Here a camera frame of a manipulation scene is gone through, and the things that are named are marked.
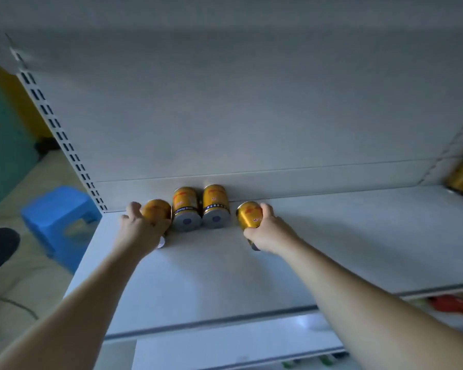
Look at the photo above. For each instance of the person's left hand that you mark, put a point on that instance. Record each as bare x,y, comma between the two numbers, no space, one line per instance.
139,231

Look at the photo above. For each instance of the person's right hand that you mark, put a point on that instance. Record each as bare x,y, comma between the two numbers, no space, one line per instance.
272,233

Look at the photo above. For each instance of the person's left thumb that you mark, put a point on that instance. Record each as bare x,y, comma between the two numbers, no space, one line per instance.
166,226

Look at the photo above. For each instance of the person's right thumb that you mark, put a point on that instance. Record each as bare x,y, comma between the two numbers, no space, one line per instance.
268,213

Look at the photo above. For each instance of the person's right forearm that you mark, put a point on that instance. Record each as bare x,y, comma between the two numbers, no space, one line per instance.
378,312

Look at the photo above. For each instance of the person's left forearm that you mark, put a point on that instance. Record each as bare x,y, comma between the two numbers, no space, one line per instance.
65,315

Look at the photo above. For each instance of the white metal shelf unit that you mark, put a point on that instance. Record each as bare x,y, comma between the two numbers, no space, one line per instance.
254,150

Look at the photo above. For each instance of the blue plastic stool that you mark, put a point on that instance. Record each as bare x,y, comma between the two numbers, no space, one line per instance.
60,223

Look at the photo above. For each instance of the slotted shelf upright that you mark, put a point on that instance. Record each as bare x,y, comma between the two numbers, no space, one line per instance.
58,127

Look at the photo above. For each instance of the red packet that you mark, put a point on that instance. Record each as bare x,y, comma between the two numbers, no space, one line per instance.
451,304

